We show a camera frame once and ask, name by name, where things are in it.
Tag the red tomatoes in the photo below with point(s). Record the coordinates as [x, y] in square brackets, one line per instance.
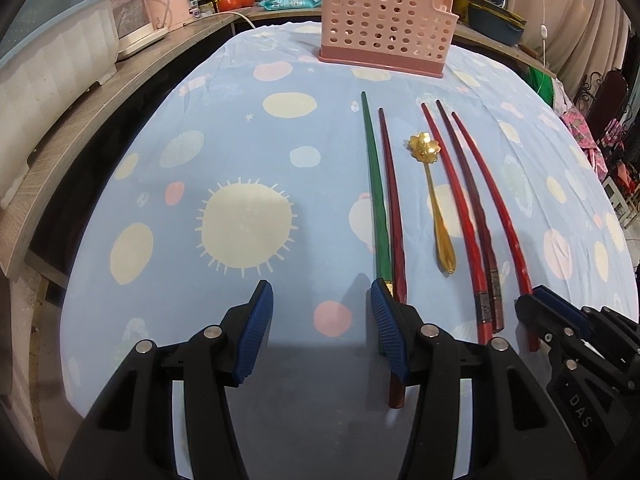
[232, 5]

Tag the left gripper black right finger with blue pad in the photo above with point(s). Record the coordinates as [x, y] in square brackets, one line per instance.
[517, 433]

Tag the dark maroon chopstick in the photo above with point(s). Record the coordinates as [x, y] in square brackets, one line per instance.
[489, 261]

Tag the pink perforated utensil holder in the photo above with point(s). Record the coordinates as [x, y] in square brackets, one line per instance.
[410, 36]

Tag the gold flower-handled spoon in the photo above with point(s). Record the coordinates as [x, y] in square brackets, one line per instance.
[426, 150]

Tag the blue patterned tablecloth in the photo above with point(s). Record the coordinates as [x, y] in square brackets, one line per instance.
[255, 168]

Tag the bright red chopstick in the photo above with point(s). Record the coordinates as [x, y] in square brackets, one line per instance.
[478, 278]
[524, 282]

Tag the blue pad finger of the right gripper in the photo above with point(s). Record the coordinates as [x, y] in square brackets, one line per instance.
[559, 305]

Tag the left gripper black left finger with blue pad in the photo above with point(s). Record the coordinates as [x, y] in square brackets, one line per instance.
[127, 433]

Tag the bright red chopstick right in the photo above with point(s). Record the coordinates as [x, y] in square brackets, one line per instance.
[524, 282]

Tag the pink white small appliance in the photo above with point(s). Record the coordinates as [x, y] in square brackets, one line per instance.
[140, 23]

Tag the blue wet wipes pack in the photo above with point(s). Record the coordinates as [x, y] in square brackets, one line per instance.
[281, 5]

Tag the dark teal bowl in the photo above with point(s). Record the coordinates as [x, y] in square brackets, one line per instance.
[495, 22]

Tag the beige curtain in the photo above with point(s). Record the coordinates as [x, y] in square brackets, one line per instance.
[577, 37]

